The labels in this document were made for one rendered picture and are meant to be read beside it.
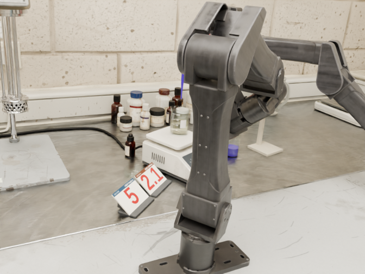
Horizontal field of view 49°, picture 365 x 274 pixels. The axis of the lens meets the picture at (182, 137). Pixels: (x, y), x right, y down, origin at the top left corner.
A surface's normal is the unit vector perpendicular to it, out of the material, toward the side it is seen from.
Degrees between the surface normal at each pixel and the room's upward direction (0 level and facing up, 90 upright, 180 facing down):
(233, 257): 0
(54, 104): 90
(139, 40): 90
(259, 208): 0
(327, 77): 90
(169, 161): 90
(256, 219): 0
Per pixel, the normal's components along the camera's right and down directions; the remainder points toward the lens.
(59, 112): 0.46, 0.36
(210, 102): -0.50, 0.40
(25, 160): 0.07, -0.93
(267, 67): 0.79, 0.26
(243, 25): -0.23, -0.58
